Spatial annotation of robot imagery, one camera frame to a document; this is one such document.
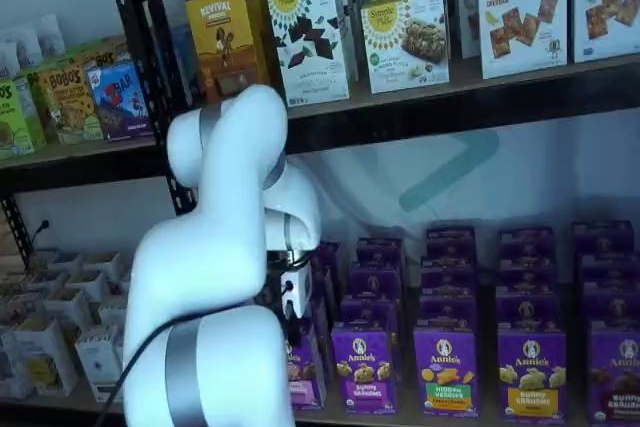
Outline Simple Mills dark cookie box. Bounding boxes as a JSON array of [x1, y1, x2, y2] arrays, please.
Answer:
[[264, 0, 351, 108], [294, 0, 361, 84]]

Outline white pouch bag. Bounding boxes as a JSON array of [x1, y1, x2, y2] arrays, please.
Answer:
[[0, 41, 22, 81], [12, 26, 44, 68], [33, 14, 67, 59]]

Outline purple Annie's box yellow patch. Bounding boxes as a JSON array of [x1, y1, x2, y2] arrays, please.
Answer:
[[496, 329, 568, 422]]

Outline blue purple Zbar box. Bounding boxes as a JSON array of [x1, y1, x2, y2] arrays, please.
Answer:
[[84, 61, 154, 141]]

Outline purple Annie's box pink patch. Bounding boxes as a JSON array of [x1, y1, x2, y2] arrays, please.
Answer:
[[283, 341, 327, 411]]

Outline purple Annie's hidden veggies box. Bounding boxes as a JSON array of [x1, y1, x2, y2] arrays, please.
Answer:
[[413, 326, 480, 418]]

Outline purple Annie's box brown bunnies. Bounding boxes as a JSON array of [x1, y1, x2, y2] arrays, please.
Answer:
[[586, 321, 640, 426]]

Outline orange Bobo's box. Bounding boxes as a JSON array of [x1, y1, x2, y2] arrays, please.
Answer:
[[79, 44, 132, 71]]

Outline yellow Bobo's box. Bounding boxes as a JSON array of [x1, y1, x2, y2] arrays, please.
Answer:
[[37, 66, 105, 145]]

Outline black wall plug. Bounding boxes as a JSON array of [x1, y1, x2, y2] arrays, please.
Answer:
[[32, 216, 54, 243]]

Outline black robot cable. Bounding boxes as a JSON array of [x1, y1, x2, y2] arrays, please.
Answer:
[[94, 249, 314, 427]]

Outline black metal shelving unit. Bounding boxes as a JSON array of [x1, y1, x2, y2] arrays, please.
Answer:
[[0, 36, 176, 427], [99, 0, 640, 427]]

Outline white pasta box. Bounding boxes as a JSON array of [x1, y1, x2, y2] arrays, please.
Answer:
[[82, 250, 124, 282], [74, 326, 125, 403], [43, 288, 95, 334], [24, 270, 69, 294], [0, 328, 35, 400], [5, 291, 49, 326], [13, 318, 80, 397], [64, 269, 111, 304], [97, 295, 129, 331], [48, 250, 85, 273]]

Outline sea salt crackers box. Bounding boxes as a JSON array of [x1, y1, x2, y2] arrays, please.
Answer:
[[572, 0, 640, 64]]

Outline green Bobo's box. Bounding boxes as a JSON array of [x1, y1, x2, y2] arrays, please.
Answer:
[[0, 79, 36, 162], [12, 71, 47, 149]]

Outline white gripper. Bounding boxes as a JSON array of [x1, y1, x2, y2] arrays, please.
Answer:
[[279, 266, 314, 348]]

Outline pretzel crackers cheddar box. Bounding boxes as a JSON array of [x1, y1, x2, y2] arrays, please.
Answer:
[[452, 0, 482, 61], [474, 0, 570, 81]]

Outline purple Annie's box magenta patch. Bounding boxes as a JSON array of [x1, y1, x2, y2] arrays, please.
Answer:
[[330, 326, 399, 416]]

